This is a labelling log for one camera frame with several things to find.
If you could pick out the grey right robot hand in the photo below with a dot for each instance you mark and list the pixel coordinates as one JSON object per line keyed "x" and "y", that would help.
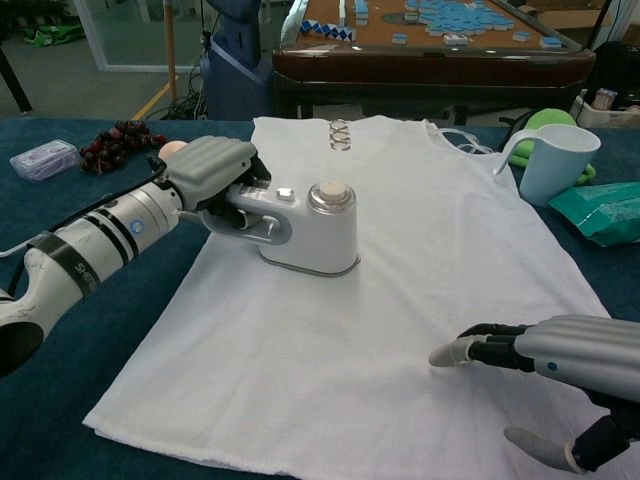
{"x": 575, "y": 350}

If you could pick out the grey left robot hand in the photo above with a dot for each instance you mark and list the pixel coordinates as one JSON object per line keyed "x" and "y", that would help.
{"x": 210, "y": 165}

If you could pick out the white handheld garment steamer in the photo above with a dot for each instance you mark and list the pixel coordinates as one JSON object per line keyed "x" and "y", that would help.
{"x": 325, "y": 240}

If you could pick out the white sleeveless shirt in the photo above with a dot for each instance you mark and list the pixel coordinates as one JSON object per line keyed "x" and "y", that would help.
{"x": 350, "y": 325}

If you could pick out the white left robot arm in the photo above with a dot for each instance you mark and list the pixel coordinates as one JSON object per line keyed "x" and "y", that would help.
{"x": 90, "y": 245}

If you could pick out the pink ball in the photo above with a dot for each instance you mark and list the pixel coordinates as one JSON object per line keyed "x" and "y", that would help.
{"x": 174, "y": 149}

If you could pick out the blue chair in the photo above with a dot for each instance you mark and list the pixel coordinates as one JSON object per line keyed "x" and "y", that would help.
{"x": 235, "y": 75}

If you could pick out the dark red grape bunch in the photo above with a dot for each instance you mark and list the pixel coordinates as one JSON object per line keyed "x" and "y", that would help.
{"x": 115, "y": 145}

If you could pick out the wooden pole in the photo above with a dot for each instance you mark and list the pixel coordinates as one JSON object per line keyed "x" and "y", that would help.
{"x": 171, "y": 50}

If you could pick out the white framed glass panel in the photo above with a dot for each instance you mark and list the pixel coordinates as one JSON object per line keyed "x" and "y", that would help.
{"x": 140, "y": 64}

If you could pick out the teal wet wipes pack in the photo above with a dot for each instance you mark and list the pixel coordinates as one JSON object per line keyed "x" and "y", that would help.
{"x": 605, "y": 215}

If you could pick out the clear plastic packet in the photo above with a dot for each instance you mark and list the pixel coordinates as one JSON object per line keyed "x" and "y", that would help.
{"x": 45, "y": 159}

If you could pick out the blue white snake puzzle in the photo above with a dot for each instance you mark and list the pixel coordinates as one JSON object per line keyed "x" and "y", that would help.
{"x": 325, "y": 30}

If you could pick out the white plastic mug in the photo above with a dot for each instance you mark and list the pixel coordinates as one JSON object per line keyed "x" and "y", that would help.
{"x": 555, "y": 170}

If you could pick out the green bag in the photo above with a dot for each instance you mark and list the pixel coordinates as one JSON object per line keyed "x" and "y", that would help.
{"x": 50, "y": 35}

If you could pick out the white tile rack stick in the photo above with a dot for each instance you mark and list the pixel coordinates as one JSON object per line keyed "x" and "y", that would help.
{"x": 343, "y": 7}

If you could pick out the black table leg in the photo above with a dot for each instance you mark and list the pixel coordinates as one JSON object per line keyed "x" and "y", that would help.
{"x": 15, "y": 82}

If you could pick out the blue mahjong tile stack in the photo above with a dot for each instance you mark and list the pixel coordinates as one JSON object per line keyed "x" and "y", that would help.
{"x": 360, "y": 12}

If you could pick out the green cloth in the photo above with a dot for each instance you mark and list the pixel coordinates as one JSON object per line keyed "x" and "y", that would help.
{"x": 547, "y": 119}

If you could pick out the white storage crate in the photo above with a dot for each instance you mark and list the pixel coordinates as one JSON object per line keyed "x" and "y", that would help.
{"x": 600, "y": 117}

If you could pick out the brown mahjong table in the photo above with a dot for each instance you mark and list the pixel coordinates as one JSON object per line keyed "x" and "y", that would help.
{"x": 425, "y": 70}

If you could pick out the dark teal table cover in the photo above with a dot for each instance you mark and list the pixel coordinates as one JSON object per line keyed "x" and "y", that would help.
{"x": 75, "y": 390}

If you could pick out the blue mahjong tile pile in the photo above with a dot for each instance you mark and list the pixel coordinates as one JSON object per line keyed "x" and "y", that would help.
{"x": 450, "y": 17}

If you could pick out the black backpack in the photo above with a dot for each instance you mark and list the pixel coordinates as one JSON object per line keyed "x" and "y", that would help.
{"x": 617, "y": 65}

